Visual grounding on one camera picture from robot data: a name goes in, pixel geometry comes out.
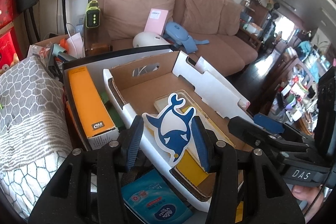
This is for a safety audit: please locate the white helmet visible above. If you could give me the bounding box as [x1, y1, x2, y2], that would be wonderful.
[133, 32, 169, 47]

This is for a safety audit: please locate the blue plush toy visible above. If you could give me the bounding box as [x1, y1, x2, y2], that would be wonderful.
[163, 21, 210, 54]

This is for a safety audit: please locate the white cardboard box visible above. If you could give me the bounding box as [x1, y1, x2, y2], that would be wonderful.
[102, 51, 249, 212]

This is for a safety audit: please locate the blue whale sticker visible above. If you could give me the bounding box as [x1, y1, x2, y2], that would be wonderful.
[142, 104, 196, 167]

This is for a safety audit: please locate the yellow checkered envelope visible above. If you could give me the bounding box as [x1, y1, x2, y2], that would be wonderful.
[175, 107, 235, 187]

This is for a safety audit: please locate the grey patterned blanket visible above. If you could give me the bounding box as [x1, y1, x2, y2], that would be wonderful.
[1, 56, 72, 220]

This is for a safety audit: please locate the green black lantern device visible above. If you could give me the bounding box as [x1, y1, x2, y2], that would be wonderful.
[85, 0, 100, 28]

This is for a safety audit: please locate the red collection gift box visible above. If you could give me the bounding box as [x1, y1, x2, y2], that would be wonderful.
[0, 28, 23, 73]

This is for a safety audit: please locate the right hand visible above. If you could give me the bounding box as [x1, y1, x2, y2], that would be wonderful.
[291, 185, 324, 222]

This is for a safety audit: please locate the brown sofa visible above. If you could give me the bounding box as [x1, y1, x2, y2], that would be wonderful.
[84, 0, 258, 76]

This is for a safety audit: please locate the pink booklet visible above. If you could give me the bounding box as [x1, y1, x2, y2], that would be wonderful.
[144, 8, 169, 35]

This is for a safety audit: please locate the blue tissue pack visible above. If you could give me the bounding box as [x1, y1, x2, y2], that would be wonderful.
[121, 169, 193, 223]

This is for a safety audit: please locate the orange WD box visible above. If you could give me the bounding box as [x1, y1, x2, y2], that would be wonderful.
[68, 66, 119, 150]

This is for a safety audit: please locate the red tea gift bag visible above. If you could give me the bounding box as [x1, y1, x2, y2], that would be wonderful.
[0, 0, 18, 28]

